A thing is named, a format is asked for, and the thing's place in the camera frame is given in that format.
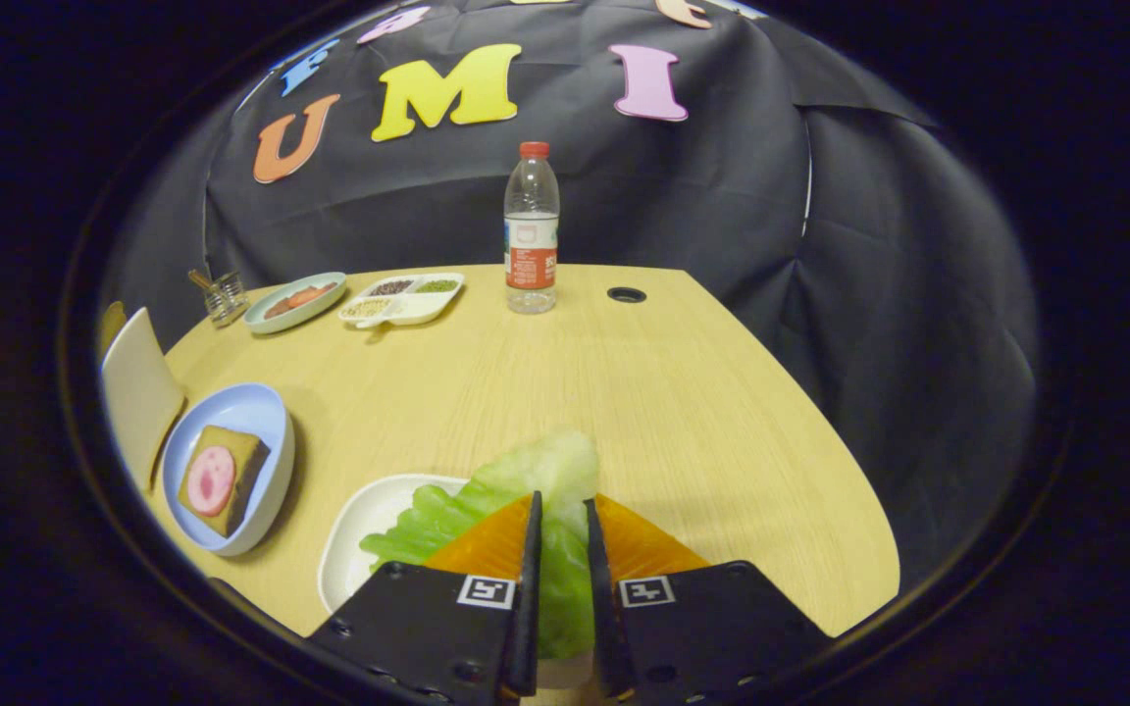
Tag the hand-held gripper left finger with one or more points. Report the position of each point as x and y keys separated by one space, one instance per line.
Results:
x=529 y=588

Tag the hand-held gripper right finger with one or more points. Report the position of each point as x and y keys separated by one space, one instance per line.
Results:
x=599 y=588

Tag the green lettuce leaf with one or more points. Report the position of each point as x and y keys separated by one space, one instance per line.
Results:
x=545 y=471

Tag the white square plate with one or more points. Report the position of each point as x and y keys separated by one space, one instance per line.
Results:
x=369 y=520

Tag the white divided tray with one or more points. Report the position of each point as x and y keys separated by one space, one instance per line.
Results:
x=423 y=307

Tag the square toast slice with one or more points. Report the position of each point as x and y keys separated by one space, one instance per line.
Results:
x=249 y=461

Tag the green bean pile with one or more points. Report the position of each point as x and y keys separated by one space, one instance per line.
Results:
x=436 y=285

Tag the pale bean pile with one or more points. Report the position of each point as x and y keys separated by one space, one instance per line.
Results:
x=366 y=308

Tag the dark bean pile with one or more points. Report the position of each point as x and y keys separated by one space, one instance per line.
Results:
x=390 y=287

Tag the clear water bottle red cap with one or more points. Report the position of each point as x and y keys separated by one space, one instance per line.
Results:
x=532 y=255

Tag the pink ham slice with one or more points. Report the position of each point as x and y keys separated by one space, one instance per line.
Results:
x=211 y=480

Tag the blue round plate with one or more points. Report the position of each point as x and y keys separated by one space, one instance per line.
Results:
x=241 y=407

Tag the red tomato slice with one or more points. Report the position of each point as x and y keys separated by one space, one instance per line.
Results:
x=308 y=295

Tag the pale green plate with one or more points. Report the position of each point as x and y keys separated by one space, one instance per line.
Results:
x=266 y=322

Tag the brown meat pieces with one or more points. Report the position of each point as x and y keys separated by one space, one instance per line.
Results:
x=279 y=308

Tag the black backdrop cloth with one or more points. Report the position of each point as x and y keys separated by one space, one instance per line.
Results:
x=683 y=196

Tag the glass holder with sticks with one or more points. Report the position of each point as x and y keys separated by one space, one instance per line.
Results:
x=227 y=299

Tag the white toaster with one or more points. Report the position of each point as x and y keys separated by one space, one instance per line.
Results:
x=138 y=392

